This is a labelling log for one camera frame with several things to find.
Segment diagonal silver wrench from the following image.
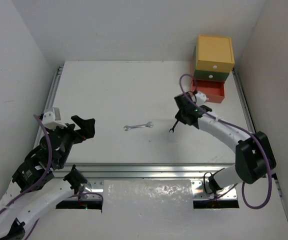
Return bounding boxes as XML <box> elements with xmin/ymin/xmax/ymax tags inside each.
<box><xmin>169</xmin><ymin>120</ymin><xmax>179</xmax><ymax>133</ymax></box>

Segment red drawer box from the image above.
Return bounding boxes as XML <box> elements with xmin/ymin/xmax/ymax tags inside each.
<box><xmin>189</xmin><ymin>58</ymin><xmax>226</xmax><ymax>104</ymax></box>

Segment green drawer box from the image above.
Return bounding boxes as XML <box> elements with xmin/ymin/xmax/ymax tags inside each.
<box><xmin>190</xmin><ymin>48</ymin><xmax>230</xmax><ymax>83</ymax></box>

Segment horizontal silver wrench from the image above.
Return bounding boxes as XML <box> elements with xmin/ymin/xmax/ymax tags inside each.
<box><xmin>123</xmin><ymin>121</ymin><xmax>154</xmax><ymax>131</ymax></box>

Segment yellow drawer box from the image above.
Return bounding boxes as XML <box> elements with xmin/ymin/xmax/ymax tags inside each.
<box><xmin>195</xmin><ymin>34</ymin><xmax>235</xmax><ymax>73</ymax></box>

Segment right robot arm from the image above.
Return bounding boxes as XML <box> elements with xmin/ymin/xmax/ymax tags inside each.
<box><xmin>174</xmin><ymin>91</ymin><xmax>268</xmax><ymax>194</ymax></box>

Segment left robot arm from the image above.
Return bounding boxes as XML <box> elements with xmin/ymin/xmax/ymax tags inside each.
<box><xmin>0</xmin><ymin>111</ymin><xmax>96</xmax><ymax>240</ymax></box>

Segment white foam sheet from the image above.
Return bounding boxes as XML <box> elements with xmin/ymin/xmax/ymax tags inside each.
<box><xmin>103</xmin><ymin>179</ymin><xmax>193</xmax><ymax>212</ymax></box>

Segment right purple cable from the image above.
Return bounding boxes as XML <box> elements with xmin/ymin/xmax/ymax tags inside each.
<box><xmin>178</xmin><ymin>73</ymin><xmax>273</xmax><ymax>210</ymax></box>

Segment purple cable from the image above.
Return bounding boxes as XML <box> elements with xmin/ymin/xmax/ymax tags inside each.
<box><xmin>178</xmin><ymin>73</ymin><xmax>273</xmax><ymax>210</ymax></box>
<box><xmin>0</xmin><ymin>113</ymin><xmax>105</xmax><ymax>240</ymax></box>

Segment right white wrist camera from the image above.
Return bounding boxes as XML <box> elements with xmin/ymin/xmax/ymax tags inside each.
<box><xmin>192</xmin><ymin>91</ymin><xmax>209</xmax><ymax>106</ymax></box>

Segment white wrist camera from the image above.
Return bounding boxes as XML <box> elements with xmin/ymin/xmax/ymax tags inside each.
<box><xmin>192</xmin><ymin>91</ymin><xmax>209</xmax><ymax>106</ymax></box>
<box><xmin>41</xmin><ymin>107</ymin><xmax>67</xmax><ymax>130</ymax></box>

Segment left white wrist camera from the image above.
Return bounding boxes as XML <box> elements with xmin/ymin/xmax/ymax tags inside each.
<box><xmin>41</xmin><ymin>107</ymin><xmax>67</xmax><ymax>130</ymax></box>

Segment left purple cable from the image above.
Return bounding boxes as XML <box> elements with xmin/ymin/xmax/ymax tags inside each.
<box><xmin>0</xmin><ymin>113</ymin><xmax>105</xmax><ymax>240</ymax></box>

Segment aluminium front rail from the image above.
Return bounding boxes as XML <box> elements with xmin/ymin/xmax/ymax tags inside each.
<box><xmin>53</xmin><ymin>162</ymin><xmax>265</xmax><ymax>201</ymax></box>

